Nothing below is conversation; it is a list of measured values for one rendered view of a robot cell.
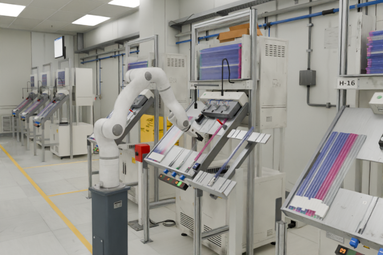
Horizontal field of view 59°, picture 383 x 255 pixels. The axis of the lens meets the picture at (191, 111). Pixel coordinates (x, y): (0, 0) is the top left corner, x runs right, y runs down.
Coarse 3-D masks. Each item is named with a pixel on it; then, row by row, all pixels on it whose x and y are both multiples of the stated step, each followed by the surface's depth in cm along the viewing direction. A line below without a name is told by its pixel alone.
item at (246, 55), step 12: (240, 12) 259; (204, 24) 295; (204, 48) 302; (192, 84) 307; (144, 156) 289; (216, 168) 280; (228, 168) 269; (156, 204) 294; (168, 204) 301; (216, 228) 241; (228, 228) 244
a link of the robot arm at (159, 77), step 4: (144, 68) 226; (148, 68) 226; (152, 68) 225; (156, 68) 226; (160, 68) 229; (128, 72) 221; (152, 72) 224; (156, 72) 225; (160, 72) 226; (164, 72) 229; (128, 76) 220; (152, 76) 225; (156, 76) 225; (160, 76) 226; (164, 76) 228; (128, 80) 221; (152, 80) 226; (156, 80) 227; (160, 80) 227; (164, 80) 228; (156, 84) 230; (160, 84) 229; (164, 84) 229; (168, 84) 231; (160, 88) 230; (164, 88) 230
